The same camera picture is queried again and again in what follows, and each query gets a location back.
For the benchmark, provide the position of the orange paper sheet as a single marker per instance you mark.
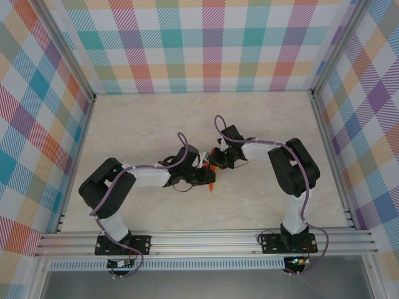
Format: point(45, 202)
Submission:
point(212, 187)

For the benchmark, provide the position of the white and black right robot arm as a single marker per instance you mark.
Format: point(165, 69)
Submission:
point(294, 211)

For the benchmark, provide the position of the grey metal panel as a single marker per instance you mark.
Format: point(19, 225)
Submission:
point(202, 286)

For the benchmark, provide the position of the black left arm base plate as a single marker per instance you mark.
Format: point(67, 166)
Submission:
point(141, 241)

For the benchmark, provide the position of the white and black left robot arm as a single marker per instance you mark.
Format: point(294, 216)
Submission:
point(106, 187)

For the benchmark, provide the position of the aluminium frame post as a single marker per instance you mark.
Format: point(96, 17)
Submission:
point(67, 51)
point(339, 46)

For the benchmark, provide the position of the aluminium side rail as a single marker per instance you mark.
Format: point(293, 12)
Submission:
point(75, 166)
point(326, 140)

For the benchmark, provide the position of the small black circuit board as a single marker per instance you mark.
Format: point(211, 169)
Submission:
point(120, 264)

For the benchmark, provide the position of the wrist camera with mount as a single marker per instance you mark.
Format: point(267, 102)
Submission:
point(221, 143)
point(205, 155)

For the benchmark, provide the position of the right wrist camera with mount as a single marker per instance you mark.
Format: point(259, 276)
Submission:
point(221, 143)

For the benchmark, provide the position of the circuit board with green light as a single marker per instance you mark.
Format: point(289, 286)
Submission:
point(297, 261)

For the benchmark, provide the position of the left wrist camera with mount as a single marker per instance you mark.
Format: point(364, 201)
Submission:
point(205, 155)

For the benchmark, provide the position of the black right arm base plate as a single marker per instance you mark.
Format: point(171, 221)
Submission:
point(311, 246)

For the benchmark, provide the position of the long aluminium mounting rail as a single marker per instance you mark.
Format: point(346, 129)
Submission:
point(202, 243)

